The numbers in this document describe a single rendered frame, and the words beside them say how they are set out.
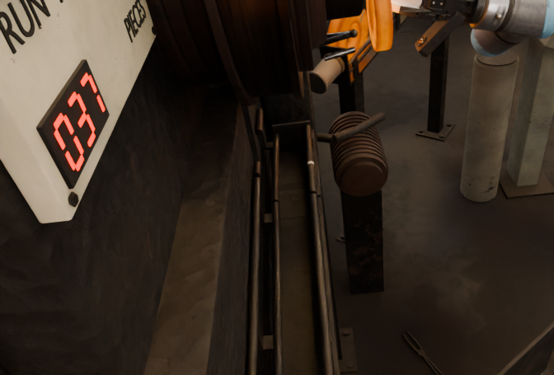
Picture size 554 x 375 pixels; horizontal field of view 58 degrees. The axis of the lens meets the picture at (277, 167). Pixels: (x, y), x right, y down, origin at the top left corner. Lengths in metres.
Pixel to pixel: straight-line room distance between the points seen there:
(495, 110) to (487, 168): 0.22
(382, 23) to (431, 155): 1.07
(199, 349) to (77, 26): 0.27
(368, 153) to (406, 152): 0.87
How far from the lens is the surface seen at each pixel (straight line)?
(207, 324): 0.47
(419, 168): 1.96
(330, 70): 1.19
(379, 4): 1.03
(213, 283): 0.50
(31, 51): 0.30
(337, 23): 1.23
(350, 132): 1.15
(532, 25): 1.17
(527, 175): 1.89
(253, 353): 0.60
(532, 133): 1.78
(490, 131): 1.66
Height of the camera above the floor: 1.24
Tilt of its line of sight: 38 degrees down
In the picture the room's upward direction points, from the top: 11 degrees counter-clockwise
